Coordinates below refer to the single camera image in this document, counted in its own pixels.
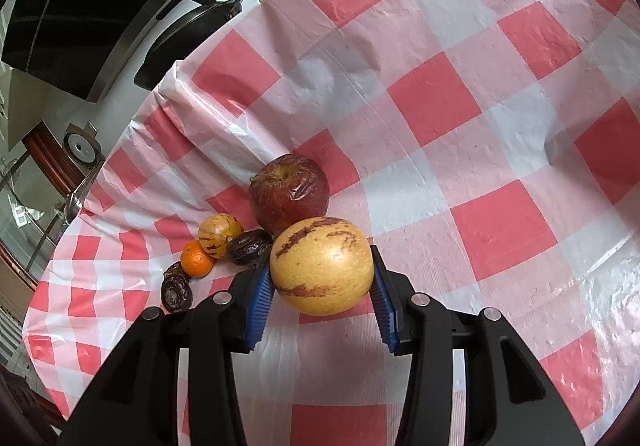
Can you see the black frying pan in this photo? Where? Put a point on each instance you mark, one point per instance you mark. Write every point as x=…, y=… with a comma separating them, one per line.
x=190, y=30

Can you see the small yellow striped pepino melon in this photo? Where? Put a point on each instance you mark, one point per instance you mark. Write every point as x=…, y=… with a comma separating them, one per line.
x=220, y=236

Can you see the round grey wall appliance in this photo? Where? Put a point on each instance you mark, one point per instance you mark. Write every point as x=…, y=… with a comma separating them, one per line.
x=80, y=148

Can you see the large yellow striped pepino melon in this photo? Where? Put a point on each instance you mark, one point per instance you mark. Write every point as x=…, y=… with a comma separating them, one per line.
x=322, y=266

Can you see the red checked plastic tablecloth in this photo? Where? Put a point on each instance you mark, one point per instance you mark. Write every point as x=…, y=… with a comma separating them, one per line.
x=450, y=150

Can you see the brown wooden door frame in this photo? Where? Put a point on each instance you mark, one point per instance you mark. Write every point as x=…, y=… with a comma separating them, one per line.
x=50, y=160

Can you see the small orange mandarin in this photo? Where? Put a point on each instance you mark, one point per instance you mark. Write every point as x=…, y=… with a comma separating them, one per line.
x=196, y=260

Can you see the black range hood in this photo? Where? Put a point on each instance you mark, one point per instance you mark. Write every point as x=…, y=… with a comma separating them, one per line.
x=65, y=10

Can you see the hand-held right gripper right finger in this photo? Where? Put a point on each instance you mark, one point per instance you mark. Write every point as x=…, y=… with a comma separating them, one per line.
x=385, y=313

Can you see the wrinkled red apple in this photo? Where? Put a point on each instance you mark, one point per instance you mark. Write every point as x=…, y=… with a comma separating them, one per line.
x=290, y=193

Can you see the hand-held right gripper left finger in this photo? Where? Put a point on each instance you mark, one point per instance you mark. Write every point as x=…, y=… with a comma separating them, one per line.
x=257, y=311

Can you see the dark round dried fruit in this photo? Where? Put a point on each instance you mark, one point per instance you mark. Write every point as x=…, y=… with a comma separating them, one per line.
x=173, y=297

